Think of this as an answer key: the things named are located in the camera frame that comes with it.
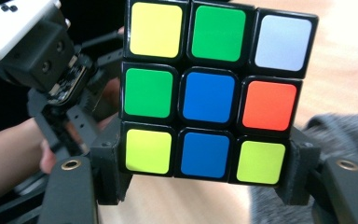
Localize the grey cloth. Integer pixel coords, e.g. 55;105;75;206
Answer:
249;112;358;224

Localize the multicoloured puzzle cube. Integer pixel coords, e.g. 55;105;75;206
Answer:
117;0;320;189

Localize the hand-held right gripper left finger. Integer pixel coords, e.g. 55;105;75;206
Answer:
89;116;134;206

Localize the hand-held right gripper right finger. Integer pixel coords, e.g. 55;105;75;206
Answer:
274;125;323;207

